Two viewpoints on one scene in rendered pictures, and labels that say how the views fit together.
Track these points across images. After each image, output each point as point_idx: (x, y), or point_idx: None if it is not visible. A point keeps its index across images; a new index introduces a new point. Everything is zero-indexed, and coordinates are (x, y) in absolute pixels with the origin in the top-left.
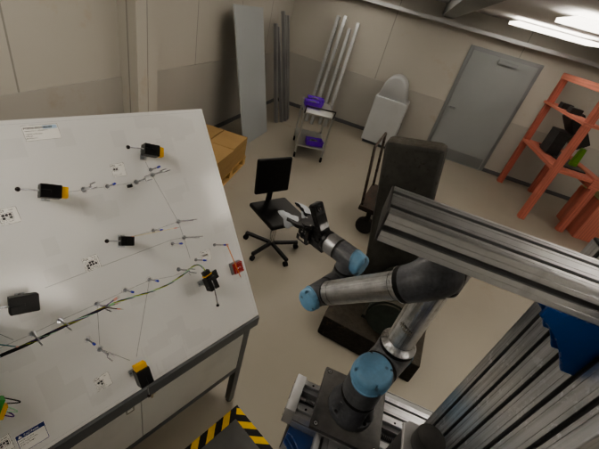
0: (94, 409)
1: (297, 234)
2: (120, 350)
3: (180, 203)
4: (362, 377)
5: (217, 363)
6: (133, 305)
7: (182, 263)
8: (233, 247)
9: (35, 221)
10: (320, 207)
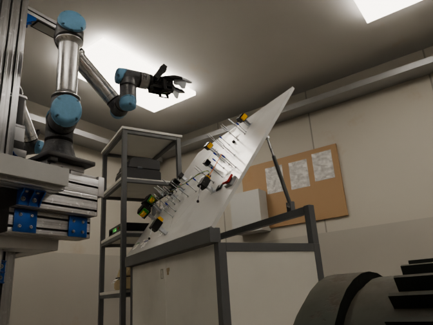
0: (151, 244)
1: (167, 95)
2: (173, 220)
3: (242, 145)
4: None
5: (199, 293)
6: (191, 199)
7: (217, 178)
8: (242, 167)
9: None
10: (160, 66)
